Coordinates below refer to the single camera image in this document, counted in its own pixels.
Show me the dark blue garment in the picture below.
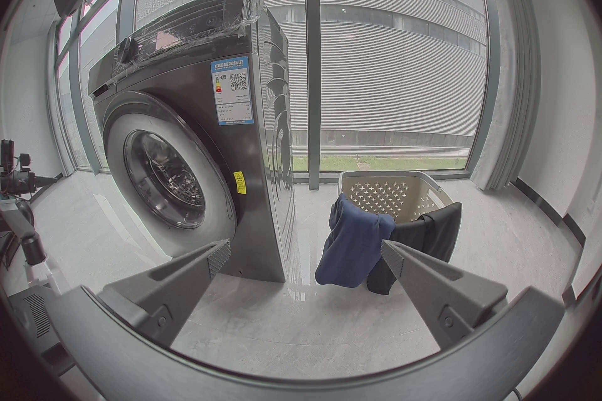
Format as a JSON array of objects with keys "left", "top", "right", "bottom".
[{"left": 314, "top": 193, "right": 397, "bottom": 290}]

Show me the cream laundry basket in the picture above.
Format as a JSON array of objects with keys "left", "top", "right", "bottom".
[{"left": 339, "top": 170, "right": 462, "bottom": 269}]

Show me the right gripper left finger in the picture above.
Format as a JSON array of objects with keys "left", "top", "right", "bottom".
[{"left": 98, "top": 238, "right": 232, "bottom": 346}]

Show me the black garment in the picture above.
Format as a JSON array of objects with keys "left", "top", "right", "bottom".
[{"left": 366, "top": 201, "right": 463, "bottom": 296}]

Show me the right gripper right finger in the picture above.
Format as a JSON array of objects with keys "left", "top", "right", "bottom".
[{"left": 380, "top": 239, "right": 509, "bottom": 351}]

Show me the window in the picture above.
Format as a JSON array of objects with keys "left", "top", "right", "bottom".
[{"left": 47, "top": 0, "right": 500, "bottom": 192}]

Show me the grey washing machine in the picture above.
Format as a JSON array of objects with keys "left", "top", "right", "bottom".
[{"left": 86, "top": 0, "right": 297, "bottom": 284}]

